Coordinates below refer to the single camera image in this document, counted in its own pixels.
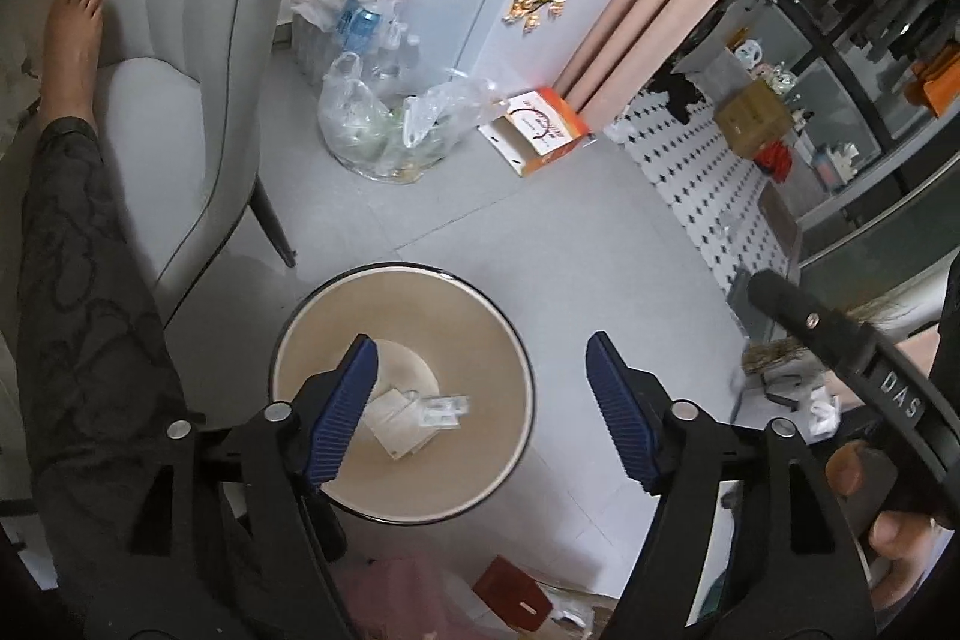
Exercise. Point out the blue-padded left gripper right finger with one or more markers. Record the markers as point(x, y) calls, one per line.
point(794, 570)

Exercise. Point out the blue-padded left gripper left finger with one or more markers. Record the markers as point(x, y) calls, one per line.
point(232, 522)

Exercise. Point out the white plastic bag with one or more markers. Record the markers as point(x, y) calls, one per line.
point(404, 422)

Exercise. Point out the beige trash bin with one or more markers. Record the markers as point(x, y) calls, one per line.
point(439, 336)

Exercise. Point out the person's right hand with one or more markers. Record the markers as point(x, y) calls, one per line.
point(907, 540)

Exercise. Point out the person's leg and foot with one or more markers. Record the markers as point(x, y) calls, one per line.
point(99, 396)

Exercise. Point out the red packet on floor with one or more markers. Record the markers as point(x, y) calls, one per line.
point(512, 595)

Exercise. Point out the white dotted floor mat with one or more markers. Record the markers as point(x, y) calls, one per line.
point(713, 194)

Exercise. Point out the brown cardboard box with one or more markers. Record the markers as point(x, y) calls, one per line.
point(753, 120)

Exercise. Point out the clear plastic garbage bag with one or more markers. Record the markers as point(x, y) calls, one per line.
point(391, 126)

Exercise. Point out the orange white flat box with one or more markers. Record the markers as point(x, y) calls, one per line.
point(536, 129)

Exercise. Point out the white bag of recyclables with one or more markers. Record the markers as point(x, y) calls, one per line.
point(321, 30)

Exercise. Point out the grey upholstered chair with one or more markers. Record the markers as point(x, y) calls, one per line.
point(177, 95)

